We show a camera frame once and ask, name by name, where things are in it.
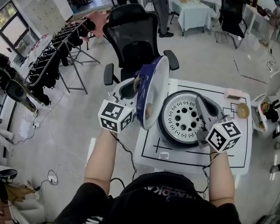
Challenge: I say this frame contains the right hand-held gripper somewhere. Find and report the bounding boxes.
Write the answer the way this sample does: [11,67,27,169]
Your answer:
[195,95,242,153]

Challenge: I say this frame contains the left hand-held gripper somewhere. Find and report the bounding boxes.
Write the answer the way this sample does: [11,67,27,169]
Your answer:
[98,77,141,134]

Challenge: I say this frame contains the dark blue rice cooker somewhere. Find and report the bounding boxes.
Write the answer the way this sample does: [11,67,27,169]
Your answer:
[133,55,217,152]

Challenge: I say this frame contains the person's left forearm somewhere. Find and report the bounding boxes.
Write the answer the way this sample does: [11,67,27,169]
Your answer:
[84,127,119,189]

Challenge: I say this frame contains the person's right forearm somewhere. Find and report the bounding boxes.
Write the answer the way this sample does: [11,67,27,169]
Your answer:
[209,146,236,207]

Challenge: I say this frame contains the white perforated steamer tray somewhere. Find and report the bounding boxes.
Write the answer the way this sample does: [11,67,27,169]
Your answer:
[164,97,205,141]

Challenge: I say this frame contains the pink digital clock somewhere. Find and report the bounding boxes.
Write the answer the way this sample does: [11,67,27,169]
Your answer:
[224,89,243,100]

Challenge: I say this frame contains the beige bowl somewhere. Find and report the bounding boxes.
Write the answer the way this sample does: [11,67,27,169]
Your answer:
[237,102,251,119]

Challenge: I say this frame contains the colourful toys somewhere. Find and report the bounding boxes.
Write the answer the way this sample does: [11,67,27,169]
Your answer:
[260,101,271,129]

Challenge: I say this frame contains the black bag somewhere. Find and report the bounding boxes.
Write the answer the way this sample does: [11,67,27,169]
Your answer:
[263,104,280,123]

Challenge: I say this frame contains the large black mesh office chair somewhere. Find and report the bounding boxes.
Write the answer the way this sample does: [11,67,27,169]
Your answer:
[102,3,180,86]

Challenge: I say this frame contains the white plastic chair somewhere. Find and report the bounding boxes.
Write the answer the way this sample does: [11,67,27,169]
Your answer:
[251,70,280,133]

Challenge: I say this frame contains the pink cloth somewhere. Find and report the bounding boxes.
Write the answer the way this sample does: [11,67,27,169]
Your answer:
[84,10,110,42]

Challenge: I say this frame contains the metal rack with black gear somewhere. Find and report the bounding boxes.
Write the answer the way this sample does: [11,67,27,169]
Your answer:
[25,17,101,106]

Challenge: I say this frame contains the table with pale green cloth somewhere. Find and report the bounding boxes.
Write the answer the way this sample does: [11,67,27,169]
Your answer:
[169,0,212,36]

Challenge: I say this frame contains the black cantilever visitor chair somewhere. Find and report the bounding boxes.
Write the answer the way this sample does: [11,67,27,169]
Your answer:
[215,0,248,50]

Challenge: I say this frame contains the person's black shirt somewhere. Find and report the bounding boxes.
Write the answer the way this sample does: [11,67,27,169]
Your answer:
[53,171,242,224]

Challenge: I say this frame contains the white rectangular table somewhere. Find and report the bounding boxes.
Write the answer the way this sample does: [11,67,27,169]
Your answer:
[244,3,271,35]

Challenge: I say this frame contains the white locker cabinet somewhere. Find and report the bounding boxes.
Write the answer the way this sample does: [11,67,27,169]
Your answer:
[23,0,68,35]

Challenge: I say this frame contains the dark round pot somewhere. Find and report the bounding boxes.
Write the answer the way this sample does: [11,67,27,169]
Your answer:
[256,5,268,16]

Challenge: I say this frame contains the dark-framed window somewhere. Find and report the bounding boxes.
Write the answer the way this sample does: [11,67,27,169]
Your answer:
[0,0,31,63]

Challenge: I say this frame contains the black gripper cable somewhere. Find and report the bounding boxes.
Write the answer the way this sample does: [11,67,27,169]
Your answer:
[202,152,219,193]
[109,132,138,179]

